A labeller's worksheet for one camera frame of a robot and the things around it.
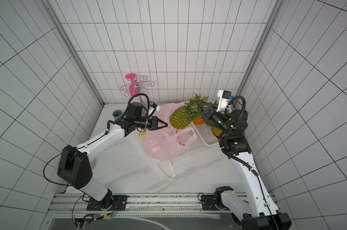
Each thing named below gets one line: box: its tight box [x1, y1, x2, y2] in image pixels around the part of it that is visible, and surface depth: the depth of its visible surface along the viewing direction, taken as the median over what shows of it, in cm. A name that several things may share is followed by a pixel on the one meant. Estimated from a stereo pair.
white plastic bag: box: [156, 159, 177, 179], surface depth 85 cm
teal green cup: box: [112, 109, 123, 121], surface depth 108 cm
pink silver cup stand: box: [119, 72, 156, 103], surface depth 94 cm
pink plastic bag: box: [144, 102, 198, 161], surface depth 76 cm
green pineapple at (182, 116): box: [169, 93, 209, 130], surface depth 65 cm
